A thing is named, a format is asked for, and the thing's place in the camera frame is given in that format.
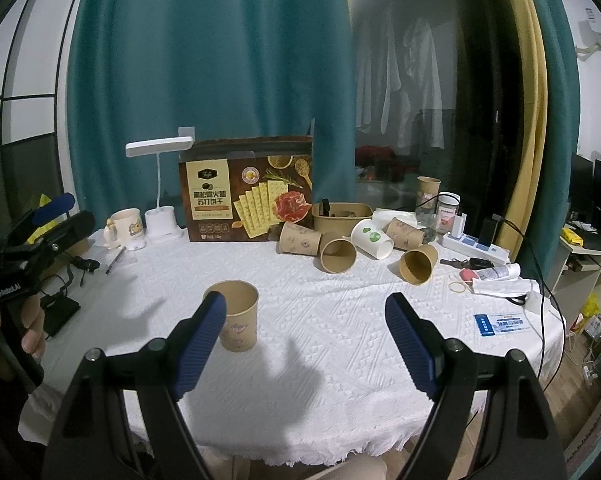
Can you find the black power adapter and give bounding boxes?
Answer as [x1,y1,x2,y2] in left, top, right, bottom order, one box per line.
[479,217,502,247]

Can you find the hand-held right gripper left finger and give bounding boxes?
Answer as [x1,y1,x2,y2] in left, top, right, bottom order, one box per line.
[43,291,228,480]

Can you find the brown paper cup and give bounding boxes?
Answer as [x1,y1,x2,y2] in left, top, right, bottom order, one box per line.
[319,237,357,274]
[416,176,441,207]
[279,222,322,257]
[203,280,260,352]
[384,217,427,251]
[399,243,439,286]

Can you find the black pen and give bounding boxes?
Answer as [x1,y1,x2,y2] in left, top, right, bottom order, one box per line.
[106,246,127,275]

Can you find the black power cable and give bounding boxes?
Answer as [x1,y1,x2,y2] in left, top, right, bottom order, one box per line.
[490,214,561,396]

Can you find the white textured tablecloth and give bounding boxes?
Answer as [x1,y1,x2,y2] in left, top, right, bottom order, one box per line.
[18,224,567,467]

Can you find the white side desk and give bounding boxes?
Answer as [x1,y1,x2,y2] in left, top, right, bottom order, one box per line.
[550,232,601,333]

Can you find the glass jar with white lid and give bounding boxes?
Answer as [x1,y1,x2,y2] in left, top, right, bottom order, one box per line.
[436,194,462,235]

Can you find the brown paper bowl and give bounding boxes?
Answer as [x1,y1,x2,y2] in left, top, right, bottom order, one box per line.
[312,202,372,235]

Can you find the blue and white card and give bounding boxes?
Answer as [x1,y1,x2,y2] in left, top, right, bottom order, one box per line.
[472,311,532,337]

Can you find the cream cartoon mug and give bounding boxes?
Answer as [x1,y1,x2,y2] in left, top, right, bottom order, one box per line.
[104,208,149,253]

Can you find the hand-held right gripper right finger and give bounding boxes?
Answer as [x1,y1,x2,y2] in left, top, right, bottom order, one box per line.
[385,292,567,480]

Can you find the crumpled white tissue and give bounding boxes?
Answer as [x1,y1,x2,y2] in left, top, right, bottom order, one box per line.
[371,208,418,227]

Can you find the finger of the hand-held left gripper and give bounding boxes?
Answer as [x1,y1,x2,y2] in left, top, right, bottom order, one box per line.
[28,210,96,281]
[0,192,77,256]

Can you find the person's left hand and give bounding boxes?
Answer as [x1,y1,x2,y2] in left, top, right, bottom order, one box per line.
[0,294,48,361]

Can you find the yellow curtain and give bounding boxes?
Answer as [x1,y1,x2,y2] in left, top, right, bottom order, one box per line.
[494,0,548,261]

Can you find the brown cracker box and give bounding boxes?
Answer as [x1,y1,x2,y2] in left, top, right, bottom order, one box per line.
[178,135,314,242]

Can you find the hanging white garments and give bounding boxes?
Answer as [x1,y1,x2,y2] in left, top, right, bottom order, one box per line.
[354,7,447,152]

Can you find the teal curtain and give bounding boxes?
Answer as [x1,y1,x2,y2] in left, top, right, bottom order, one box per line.
[66,0,357,233]
[515,0,581,281]

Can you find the white green-dotted paper cup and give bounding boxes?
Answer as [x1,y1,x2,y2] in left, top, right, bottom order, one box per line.
[350,218,395,261]

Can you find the white power strip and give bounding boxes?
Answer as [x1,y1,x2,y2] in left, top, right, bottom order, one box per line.
[440,231,511,264]

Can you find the black key bunch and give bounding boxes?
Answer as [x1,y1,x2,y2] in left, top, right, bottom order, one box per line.
[439,257,495,272]

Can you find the white desk lamp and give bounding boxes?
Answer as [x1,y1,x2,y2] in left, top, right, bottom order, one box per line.
[125,135,196,244]

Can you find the white printed tube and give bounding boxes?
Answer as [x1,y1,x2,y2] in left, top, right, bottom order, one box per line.
[473,263,522,284]

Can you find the black flat box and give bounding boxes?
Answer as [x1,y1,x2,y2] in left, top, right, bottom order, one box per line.
[39,294,82,338]

